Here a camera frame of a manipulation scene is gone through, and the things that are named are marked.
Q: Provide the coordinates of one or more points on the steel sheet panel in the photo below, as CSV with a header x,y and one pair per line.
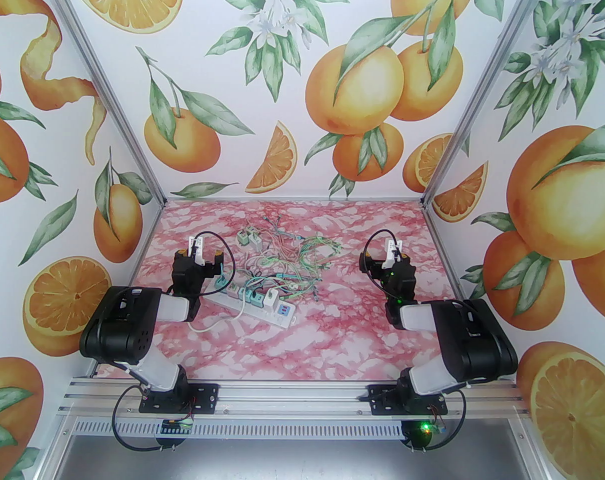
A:
x,y
282,460

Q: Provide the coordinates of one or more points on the black round mount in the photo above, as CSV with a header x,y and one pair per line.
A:
x,y
167,443
417,438

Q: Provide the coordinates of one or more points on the small teal plug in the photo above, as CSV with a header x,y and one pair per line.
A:
x,y
242,293

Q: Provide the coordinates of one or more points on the perforated metal strip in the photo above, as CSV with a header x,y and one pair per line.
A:
x,y
282,428

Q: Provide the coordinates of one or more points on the small circuit board with LED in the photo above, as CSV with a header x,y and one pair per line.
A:
x,y
435,427

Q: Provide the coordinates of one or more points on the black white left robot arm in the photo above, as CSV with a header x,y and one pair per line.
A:
x,y
117,328

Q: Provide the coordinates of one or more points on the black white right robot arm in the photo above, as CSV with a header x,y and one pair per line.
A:
x,y
475,340

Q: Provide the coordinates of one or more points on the white power strip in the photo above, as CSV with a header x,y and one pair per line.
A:
x,y
232,305

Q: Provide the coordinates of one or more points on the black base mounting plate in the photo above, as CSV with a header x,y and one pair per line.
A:
x,y
382,400
205,398

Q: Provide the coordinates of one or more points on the aluminium profile rail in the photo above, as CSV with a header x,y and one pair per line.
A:
x,y
282,393

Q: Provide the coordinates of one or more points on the green plug adapter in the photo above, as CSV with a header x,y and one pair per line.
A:
x,y
243,238

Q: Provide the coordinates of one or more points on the teal plug adapter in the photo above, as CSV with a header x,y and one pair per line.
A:
x,y
220,282

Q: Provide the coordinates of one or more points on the aluminium frame post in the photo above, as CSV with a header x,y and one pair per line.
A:
x,y
485,83
105,83

